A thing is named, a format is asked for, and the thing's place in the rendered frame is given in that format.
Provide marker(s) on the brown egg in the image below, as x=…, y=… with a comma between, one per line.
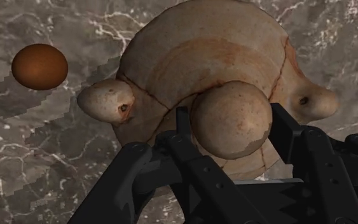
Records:
x=39, y=66

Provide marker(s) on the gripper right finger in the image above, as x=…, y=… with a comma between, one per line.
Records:
x=327, y=167

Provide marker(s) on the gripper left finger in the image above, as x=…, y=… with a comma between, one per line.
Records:
x=197, y=173

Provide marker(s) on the beige lidded ceramic pot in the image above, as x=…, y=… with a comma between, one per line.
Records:
x=203, y=62

